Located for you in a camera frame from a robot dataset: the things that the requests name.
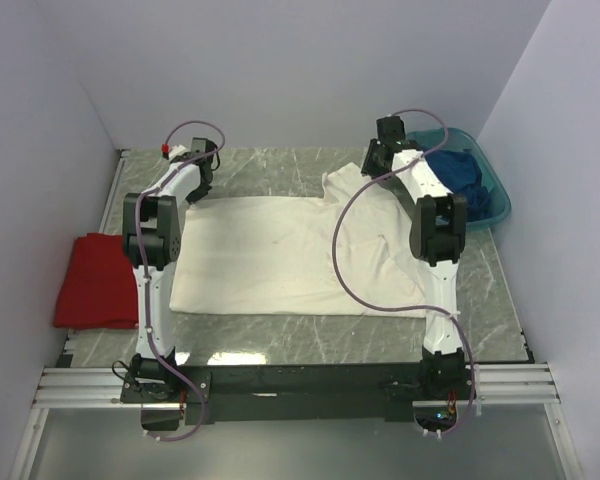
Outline black base beam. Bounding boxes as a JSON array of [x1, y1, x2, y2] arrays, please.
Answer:
[[119, 362, 479, 426]]

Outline teal plastic basket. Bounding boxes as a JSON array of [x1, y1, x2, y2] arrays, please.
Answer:
[[404, 127, 512, 232]]

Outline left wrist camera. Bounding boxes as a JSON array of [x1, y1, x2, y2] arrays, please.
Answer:
[[161, 143, 188, 162]]

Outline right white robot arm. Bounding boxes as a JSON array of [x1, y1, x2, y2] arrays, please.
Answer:
[[361, 115, 467, 399]]

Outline aluminium frame rail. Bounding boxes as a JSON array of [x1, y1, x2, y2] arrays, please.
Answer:
[[7, 148, 581, 480]]

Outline blue t shirt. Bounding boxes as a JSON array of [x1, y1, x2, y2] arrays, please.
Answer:
[[426, 150, 491, 222]]

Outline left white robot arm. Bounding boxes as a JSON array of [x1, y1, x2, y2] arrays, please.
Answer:
[[122, 138, 219, 402]]

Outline white t shirt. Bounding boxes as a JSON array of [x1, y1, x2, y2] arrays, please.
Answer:
[[170, 163, 424, 316]]

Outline red folded t shirt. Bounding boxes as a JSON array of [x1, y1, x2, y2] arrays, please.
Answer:
[[53, 233, 138, 330]]

